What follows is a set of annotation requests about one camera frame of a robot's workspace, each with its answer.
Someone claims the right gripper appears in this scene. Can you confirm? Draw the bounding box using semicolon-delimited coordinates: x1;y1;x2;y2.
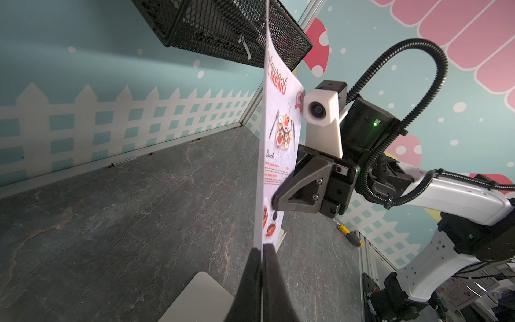
271;146;360;219

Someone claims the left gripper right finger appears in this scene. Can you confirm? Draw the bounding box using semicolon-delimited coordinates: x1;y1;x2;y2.
262;244;300;321

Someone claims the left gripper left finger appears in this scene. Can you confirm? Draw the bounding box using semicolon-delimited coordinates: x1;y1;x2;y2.
225;248;262;322

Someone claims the restaurant special menu sheet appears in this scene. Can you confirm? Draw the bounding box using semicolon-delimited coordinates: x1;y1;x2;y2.
253;1;304;250

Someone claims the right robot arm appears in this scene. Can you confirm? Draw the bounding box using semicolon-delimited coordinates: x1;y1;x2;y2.
271;38;514;321

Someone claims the white narrow menu rack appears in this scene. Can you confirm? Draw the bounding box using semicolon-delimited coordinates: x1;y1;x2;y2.
158;272;234;322

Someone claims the yellow black screwdriver on floor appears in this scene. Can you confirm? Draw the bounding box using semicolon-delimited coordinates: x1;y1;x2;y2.
333;219;363;248

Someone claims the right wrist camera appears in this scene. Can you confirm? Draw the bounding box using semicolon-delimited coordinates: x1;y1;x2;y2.
303;80;347;158

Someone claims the black wire mesh basket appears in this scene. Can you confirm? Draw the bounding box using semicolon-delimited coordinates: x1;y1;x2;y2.
134;0;312;70

